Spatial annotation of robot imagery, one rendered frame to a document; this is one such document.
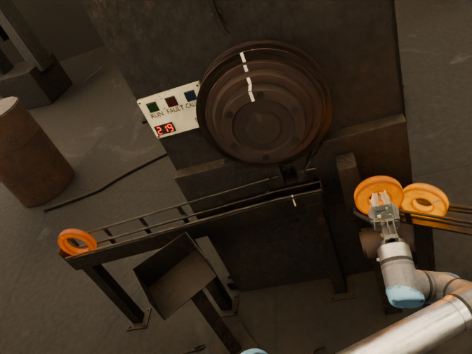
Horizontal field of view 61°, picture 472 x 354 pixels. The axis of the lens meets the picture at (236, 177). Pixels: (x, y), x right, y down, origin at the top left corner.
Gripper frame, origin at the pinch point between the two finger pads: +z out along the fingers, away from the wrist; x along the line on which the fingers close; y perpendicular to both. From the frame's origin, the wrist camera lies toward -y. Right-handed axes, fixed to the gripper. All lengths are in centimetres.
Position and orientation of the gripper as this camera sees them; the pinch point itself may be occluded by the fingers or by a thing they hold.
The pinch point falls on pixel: (378, 192)
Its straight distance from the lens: 138.2
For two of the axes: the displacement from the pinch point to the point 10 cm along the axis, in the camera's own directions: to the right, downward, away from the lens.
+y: -3.3, -5.2, -7.8
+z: -0.2, -8.3, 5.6
